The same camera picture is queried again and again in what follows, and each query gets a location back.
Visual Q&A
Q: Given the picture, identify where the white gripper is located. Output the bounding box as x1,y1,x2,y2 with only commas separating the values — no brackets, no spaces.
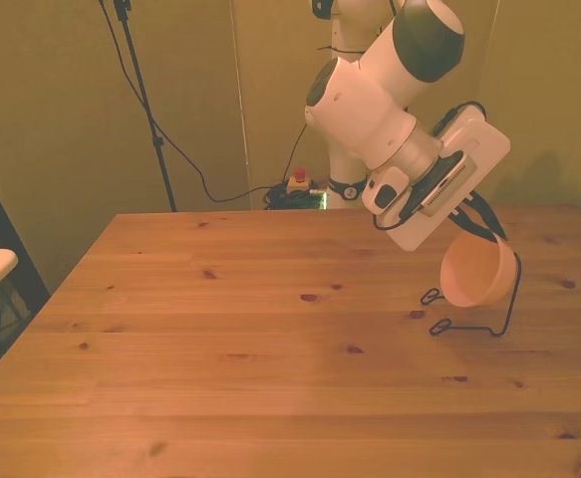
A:
382,106,512,252

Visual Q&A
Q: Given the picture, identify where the orange plastic bowl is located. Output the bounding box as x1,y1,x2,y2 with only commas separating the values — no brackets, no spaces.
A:
438,231,517,309

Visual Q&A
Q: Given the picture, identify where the red emergency stop button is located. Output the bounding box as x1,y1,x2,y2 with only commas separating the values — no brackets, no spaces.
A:
286,167,312,195

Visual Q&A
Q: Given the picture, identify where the black tripod stand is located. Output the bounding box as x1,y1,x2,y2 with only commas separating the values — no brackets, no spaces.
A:
113,0,179,213

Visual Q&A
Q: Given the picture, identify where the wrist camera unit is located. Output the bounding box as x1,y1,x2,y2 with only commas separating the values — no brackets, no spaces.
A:
361,151,481,219

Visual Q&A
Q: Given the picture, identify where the black wire dish rack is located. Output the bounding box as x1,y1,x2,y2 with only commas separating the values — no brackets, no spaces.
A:
419,239,523,339

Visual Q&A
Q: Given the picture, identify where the bundle of black cables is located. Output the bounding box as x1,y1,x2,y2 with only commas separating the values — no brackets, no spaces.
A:
261,182,327,211

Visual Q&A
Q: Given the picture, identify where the black cable along wall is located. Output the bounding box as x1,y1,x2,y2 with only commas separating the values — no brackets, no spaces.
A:
97,0,309,204

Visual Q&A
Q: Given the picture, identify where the black frame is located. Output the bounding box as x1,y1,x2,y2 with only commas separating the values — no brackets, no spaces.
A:
0,148,52,395

